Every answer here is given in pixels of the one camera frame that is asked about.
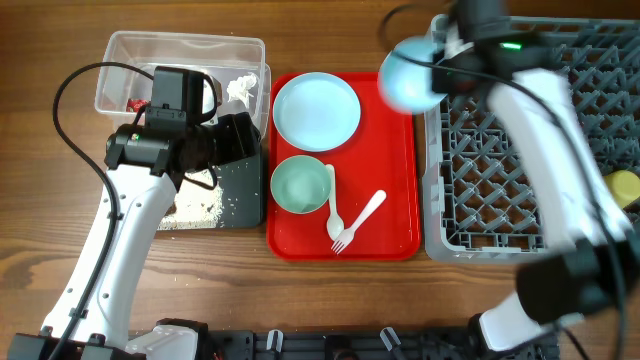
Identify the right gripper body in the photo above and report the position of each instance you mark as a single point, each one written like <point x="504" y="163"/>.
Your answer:
<point x="454" y="80"/>

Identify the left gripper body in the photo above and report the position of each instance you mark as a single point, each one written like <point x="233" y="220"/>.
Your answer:
<point x="231" y="141"/>

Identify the light blue bowl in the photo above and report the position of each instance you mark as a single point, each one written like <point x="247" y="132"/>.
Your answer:
<point x="407" y="87"/>

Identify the white tissue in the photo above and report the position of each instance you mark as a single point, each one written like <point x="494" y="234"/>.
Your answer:
<point x="239" y="89"/>

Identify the white rice pile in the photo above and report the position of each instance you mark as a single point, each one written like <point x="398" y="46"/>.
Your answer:
<point x="194" y="207"/>

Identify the green bowl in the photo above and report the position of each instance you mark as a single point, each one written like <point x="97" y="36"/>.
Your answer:
<point x="300" y="184"/>

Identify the red snack wrapper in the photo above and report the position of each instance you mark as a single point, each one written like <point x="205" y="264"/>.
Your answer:
<point x="133" y="105"/>

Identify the yellow plastic cup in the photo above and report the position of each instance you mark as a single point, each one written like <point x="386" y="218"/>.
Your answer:
<point x="624" y="187"/>

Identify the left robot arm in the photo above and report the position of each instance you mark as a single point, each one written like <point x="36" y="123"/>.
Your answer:
<point x="146" y="166"/>

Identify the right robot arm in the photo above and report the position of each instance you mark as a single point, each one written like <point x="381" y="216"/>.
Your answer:
<point x="594" y="251"/>

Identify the black plastic tray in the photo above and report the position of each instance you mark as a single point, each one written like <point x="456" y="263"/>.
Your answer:
<point x="243" y="200"/>

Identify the light blue plate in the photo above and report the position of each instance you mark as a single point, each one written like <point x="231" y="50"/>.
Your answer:
<point x="316" y="112"/>

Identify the red serving tray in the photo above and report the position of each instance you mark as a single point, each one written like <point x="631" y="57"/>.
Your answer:
<point x="379" y="156"/>

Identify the clear plastic bin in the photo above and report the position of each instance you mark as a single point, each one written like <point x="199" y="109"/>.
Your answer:
<point x="224" y="58"/>

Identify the white plastic spoon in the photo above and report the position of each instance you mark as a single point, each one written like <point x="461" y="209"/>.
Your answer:
<point x="335" y="224"/>

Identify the white plastic fork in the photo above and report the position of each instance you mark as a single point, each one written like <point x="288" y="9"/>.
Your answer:
<point x="345" y="238"/>

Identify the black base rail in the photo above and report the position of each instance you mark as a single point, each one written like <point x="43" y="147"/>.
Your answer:
<point x="439" y="343"/>

